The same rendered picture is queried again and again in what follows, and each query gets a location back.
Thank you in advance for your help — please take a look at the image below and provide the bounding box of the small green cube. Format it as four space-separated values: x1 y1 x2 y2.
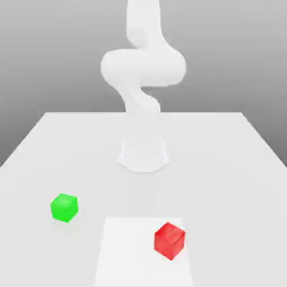
50 193 79 224

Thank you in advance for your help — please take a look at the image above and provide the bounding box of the small red cube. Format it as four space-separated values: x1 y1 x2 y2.
154 221 187 261

